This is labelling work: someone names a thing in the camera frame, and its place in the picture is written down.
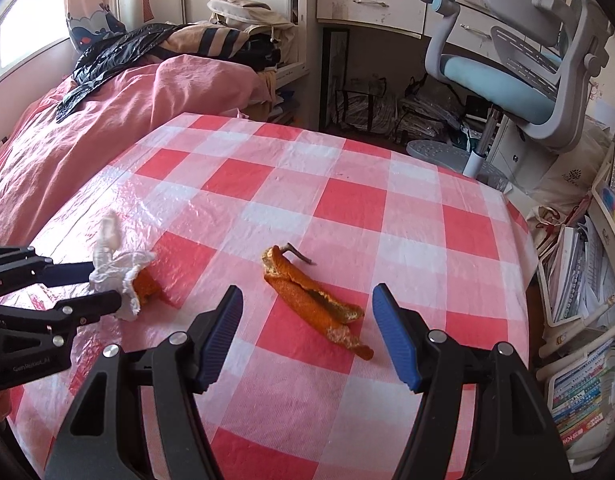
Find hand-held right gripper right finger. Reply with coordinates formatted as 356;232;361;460
371;282;573;480

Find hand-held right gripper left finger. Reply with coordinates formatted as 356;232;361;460
42;285;246;480

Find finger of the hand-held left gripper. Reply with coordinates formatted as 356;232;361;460
0;245;96;302
0;290;124;348

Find white tissue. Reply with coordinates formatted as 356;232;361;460
89;210;158;322

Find short orange peel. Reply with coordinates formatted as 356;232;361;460
130;266;167;307

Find long orange peel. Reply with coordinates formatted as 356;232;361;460
261;245;374;361

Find small dark twig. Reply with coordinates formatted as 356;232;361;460
282;242;318;266

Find red checked tablecloth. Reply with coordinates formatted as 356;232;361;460
8;112;538;480

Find pink blanket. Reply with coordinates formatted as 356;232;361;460
0;55;271;261

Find pile of papers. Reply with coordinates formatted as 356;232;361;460
540;217;615;327

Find row of colourful books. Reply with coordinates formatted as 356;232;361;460
547;342;615;457

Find black plastic bag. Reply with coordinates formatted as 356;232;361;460
55;22;188;123

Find clear storage bag black trim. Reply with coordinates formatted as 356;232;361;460
397;75;469;144
331;77;399;134

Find beige tote bag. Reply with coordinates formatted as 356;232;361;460
531;124;614;207

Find white book rack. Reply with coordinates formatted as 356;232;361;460
537;110;615;461

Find striped peach cushion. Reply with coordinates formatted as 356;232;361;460
158;25;251;59

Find grey and blue office chair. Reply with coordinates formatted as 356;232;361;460
405;0;615;191

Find dark folded clothes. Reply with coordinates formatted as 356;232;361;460
236;35;284;72

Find beige backpack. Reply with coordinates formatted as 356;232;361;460
206;0;299;67

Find white desk with drawers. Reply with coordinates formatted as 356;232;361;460
315;0;544;61

